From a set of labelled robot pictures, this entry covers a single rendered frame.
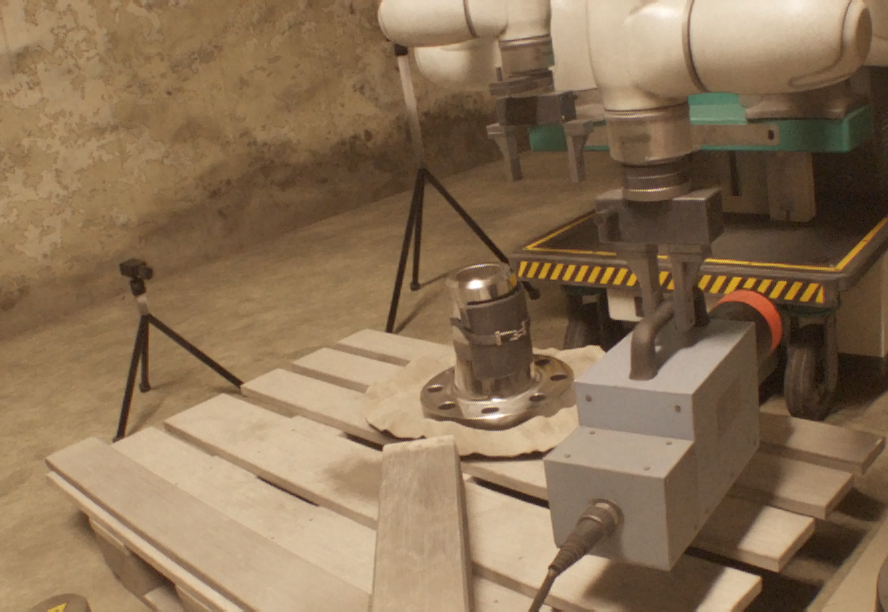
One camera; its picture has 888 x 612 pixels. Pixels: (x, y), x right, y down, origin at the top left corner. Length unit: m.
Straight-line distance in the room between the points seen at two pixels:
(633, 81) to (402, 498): 0.59
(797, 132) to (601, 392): 0.76
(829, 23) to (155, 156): 3.11
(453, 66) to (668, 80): 0.97
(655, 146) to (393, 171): 3.46
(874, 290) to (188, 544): 1.25
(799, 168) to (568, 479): 1.04
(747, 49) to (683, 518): 0.47
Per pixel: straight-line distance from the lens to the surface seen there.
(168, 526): 1.44
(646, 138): 0.96
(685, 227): 0.99
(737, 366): 1.08
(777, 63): 0.89
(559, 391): 1.52
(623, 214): 1.02
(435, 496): 1.20
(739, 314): 1.22
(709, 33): 0.91
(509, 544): 1.24
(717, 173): 1.98
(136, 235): 3.69
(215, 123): 3.85
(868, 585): 1.34
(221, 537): 1.36
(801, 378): 1.68
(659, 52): 0.93
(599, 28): 0.96
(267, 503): 1.47
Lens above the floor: 0.81
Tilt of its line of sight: 19 degrees down
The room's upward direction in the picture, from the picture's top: 10 degrees counter-clockwise
